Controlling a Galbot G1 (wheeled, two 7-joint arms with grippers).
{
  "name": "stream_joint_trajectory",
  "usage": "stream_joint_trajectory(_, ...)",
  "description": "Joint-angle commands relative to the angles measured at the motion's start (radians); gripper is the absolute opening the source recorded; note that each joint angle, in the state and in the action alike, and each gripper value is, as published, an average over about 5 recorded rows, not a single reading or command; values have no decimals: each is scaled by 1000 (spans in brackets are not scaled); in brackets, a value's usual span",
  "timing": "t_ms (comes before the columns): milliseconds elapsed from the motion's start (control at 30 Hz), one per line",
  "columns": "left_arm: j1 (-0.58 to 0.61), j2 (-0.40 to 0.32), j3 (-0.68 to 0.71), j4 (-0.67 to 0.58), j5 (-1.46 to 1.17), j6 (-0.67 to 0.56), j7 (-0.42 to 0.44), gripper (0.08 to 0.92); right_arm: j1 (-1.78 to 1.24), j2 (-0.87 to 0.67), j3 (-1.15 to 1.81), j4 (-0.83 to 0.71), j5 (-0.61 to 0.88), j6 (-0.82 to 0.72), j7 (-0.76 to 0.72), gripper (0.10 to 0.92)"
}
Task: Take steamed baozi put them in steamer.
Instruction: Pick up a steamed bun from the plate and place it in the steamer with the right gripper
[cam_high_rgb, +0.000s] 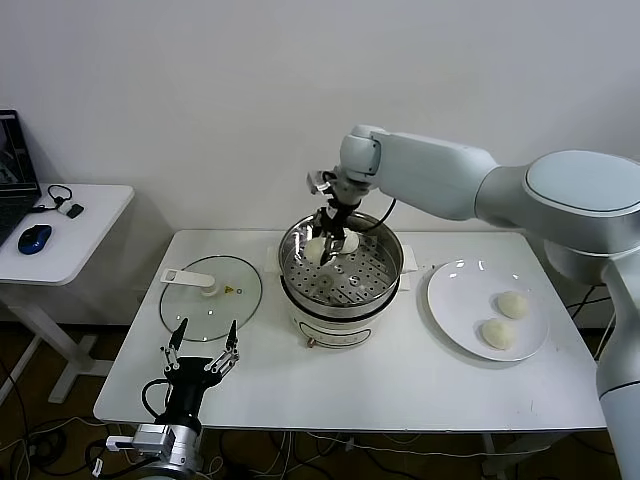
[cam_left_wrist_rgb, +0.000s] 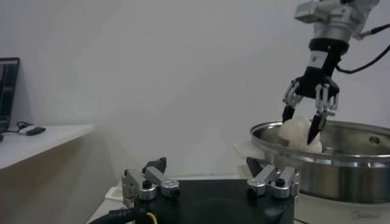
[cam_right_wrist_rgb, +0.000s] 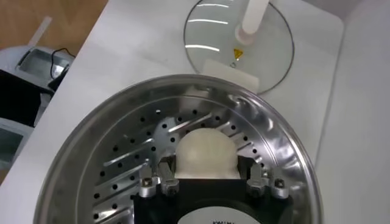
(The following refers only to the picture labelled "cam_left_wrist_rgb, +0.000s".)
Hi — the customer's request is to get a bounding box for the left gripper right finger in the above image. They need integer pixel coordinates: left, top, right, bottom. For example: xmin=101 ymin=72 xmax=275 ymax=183
xmin=245 ymin=156 xmax=301 ymax=200

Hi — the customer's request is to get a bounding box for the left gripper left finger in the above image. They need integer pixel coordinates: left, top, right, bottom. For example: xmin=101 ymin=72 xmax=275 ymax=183
xmin=121 ymin=156 xmax=181 ymax=208

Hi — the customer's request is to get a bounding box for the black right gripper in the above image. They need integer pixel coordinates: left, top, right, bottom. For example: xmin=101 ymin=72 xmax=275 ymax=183
xmin=282 ymin=38 xmax=350 ymax=145

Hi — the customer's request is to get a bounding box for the stainless steel steamer basket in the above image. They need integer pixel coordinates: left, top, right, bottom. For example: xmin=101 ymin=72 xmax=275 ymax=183
xmin=249 ymin=119 xmax=390 ymax=204

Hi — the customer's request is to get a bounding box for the white side table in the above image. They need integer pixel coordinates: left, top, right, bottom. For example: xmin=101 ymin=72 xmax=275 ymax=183
xmin=0 ymin=124 xmax=98 ymax=170

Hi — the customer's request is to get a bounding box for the small black white device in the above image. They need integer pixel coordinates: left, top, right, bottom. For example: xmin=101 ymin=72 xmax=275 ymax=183
xmin=18 ymin=125 xmax=47 ymax=137

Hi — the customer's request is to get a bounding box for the black laptop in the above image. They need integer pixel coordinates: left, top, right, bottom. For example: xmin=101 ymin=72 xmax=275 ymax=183
xmin=0 ymin=57 xmax=21 ymax=133

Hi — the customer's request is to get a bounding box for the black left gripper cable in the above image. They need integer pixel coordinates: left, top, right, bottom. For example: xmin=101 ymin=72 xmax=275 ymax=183
xmin=88 ymin=206 xmax=159 ymax=224

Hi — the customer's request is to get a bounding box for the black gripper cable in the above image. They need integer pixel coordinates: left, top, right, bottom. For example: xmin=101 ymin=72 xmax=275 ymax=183
xmin=88 ymin=206 xmax=159 ymax=224
xmin=335 ymin=23 xmax=390 ymax=75

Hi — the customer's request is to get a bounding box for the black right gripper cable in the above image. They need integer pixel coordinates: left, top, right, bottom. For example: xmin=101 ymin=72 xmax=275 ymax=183
xmin=335 ymin=23 xmax=390 ymax=75

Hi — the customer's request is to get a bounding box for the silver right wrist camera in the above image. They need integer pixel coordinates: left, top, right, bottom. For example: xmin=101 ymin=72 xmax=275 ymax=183
xmin=294 ymin=0 xmax=324 ymax=24

